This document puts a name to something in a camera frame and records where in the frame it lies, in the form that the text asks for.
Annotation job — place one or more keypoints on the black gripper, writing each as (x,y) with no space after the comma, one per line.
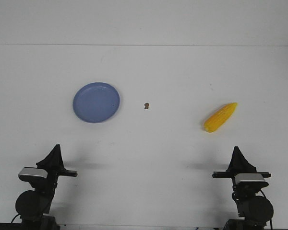
(54,163)
(239,164)

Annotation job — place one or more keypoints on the yellow plastic corn cob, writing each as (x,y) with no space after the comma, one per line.
(216,120)

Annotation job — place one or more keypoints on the blue round plate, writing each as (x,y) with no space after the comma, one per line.
(96,102)

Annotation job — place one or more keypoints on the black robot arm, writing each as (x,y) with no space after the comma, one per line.
(256,208)
(33,205)

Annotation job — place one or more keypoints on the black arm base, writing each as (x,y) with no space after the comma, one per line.
(243,224)
(43,223)

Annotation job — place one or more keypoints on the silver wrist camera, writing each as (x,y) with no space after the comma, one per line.
(250,178)
(28,173)

